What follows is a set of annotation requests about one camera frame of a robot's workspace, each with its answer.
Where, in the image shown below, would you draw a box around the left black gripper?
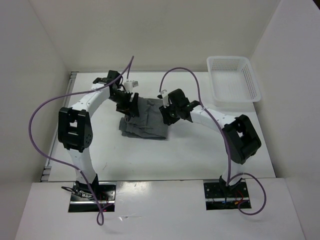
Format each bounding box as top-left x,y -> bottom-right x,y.
108,90 -> 139,117

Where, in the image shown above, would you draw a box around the grey shorts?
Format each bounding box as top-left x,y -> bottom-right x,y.
118,97 -> 169,140

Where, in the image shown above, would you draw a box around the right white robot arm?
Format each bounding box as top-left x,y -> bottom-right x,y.
157,88 -> 262,197

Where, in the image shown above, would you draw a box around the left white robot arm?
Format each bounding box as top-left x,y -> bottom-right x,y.
58,70 -> 140,200

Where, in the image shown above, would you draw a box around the white plastic basket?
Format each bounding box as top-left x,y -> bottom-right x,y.
206,56 -> 262,104

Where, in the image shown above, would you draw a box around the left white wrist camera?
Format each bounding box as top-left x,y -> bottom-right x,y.
122,80 -> 139,93

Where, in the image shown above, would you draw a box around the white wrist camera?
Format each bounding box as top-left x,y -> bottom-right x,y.
157,89 -> 170,108
122,80 -> 139,93

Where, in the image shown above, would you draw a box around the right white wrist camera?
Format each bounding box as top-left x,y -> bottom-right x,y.
157,89 -> 170,108

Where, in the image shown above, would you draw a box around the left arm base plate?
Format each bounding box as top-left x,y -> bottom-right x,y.
65,181 -> 117,213

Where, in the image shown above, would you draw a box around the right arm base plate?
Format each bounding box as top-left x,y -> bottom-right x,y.
203,180 -> 252,211

